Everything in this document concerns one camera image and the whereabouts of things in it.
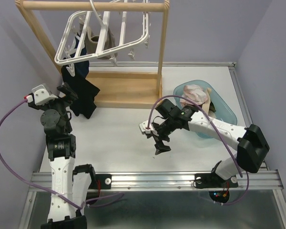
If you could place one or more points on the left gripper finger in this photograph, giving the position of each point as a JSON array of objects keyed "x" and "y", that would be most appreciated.
[
  {"x": 60, "y": 95},
  {"x": 69, "y": 95}
]

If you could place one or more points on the black underwear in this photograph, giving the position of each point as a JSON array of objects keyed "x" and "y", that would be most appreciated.
[{"x": 85, "y": 91}]

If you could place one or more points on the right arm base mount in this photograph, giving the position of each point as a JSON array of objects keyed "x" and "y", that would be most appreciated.
[{"x": 211, "y": 180}]

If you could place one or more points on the wooden clothes rack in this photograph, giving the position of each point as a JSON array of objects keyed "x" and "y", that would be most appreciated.
[{"x": 118, "y": 89}]

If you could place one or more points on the aluminium mounting rail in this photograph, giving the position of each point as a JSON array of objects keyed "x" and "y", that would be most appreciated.
[{"x": 184, "y": 181}]

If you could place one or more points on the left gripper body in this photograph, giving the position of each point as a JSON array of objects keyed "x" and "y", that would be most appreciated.
[{"x": 60, "y": 103}]

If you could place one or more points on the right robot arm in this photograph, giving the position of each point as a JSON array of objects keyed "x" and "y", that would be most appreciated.
[{"x": 247, "y": 146}]

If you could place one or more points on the white plastic clip hanger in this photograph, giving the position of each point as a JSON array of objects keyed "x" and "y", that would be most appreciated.
[{"x": 96, "y": 39}]

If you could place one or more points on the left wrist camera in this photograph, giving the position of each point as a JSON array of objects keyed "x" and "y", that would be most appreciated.
[{"x": 42, "y": 94}]

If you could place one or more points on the teal plastic basin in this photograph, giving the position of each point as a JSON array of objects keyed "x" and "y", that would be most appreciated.
[{"x": 222, "y": 111}]

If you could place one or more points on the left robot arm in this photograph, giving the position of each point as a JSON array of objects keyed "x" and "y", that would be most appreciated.
[{"x": 68, "y": 182}]

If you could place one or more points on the pink mauve underwear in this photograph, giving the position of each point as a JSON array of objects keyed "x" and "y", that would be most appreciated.
[{"x": 185, "y": 101}]

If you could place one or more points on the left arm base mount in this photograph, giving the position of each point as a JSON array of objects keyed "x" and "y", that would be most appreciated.
[{"x": 101, "y": 182}]

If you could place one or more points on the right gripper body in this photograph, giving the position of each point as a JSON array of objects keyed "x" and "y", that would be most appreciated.
[{"x": 165, "y": 128}]

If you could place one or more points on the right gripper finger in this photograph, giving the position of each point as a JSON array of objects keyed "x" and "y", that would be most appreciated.
[
  {"x": 161, "y": 138},
  {"x": 161, "y": 148}
]

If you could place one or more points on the light pink underwear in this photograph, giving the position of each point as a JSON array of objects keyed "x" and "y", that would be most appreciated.
[{"x": 195, "y": 93}]

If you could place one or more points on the navy underwear white trim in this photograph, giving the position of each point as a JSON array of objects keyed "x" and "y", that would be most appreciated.
[{"x": 81, "y": 68}]

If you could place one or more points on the dark green underwear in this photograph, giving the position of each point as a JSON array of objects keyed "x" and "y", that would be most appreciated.
[{"x": 208, "y": 106}]

